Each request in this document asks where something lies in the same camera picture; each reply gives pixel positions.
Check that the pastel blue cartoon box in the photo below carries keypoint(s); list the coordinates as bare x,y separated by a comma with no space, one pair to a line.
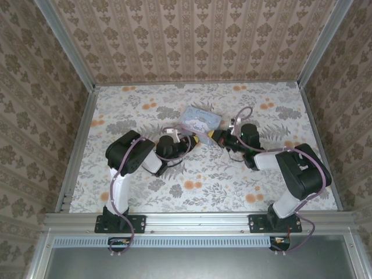
200,122

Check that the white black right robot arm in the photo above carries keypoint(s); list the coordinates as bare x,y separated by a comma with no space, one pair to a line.
267,160

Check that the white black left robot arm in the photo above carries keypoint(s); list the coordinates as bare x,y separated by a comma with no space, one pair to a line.
120,191

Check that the black connector box orange plugs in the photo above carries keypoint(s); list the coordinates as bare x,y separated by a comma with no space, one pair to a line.
280,242
119,242

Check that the grey metal panel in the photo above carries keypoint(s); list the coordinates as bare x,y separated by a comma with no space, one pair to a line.
203,264

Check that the aluminium table side rail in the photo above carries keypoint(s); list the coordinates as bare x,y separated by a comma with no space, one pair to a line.
80,145
321,145

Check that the aluminium mounting rail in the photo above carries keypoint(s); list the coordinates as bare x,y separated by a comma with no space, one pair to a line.
197,222

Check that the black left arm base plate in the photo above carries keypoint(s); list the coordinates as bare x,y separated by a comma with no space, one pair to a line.
136,223

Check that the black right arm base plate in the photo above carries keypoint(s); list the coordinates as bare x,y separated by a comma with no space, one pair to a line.
257,223

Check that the aluminium frame post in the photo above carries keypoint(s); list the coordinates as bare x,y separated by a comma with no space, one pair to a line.
325,43
65,43

